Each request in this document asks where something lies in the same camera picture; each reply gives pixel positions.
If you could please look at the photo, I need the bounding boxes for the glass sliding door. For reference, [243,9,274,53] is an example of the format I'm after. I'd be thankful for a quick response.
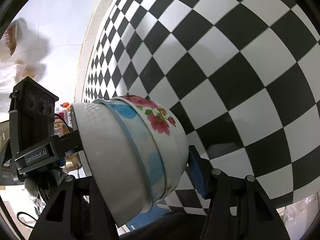
[277,193,319,239]

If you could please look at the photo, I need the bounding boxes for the black white checkered mat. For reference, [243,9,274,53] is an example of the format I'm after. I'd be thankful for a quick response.
[82,0,319,207]

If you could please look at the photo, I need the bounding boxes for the white bowl red floral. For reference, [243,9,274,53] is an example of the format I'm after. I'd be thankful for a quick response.
[112,95,188,199]

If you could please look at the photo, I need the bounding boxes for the plastic bag of eggs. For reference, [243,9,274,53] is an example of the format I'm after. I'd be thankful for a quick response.
[1,17,51,94]

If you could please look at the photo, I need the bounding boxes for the plain white bowl dark rim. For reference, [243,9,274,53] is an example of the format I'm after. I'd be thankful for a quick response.
[72,103,153,226]

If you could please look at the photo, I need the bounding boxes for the white bowl blue floral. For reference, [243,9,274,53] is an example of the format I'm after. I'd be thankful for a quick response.
[94,99,166,210]

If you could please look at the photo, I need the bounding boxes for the colourful fruit wall stickers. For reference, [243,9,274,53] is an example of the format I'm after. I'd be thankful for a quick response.
[54,102,73,137]

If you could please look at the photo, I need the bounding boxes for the white gloved left hand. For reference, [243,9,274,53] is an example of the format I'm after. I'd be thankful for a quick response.
[24,178,46,205]

